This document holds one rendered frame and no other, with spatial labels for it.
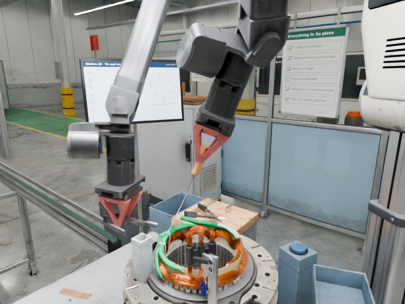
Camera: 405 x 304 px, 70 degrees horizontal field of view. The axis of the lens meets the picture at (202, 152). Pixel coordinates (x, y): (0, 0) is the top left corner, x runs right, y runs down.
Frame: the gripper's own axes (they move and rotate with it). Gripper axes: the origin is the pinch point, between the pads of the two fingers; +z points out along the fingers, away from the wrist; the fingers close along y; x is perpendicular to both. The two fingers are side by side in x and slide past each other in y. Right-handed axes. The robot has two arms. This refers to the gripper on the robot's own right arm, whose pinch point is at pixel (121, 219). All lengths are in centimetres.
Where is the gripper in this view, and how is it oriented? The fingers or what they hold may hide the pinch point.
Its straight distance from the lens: 69.1
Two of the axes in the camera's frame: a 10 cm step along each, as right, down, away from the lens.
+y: -3.0, 2.4, -9.2
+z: -0.6, 9.6, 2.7
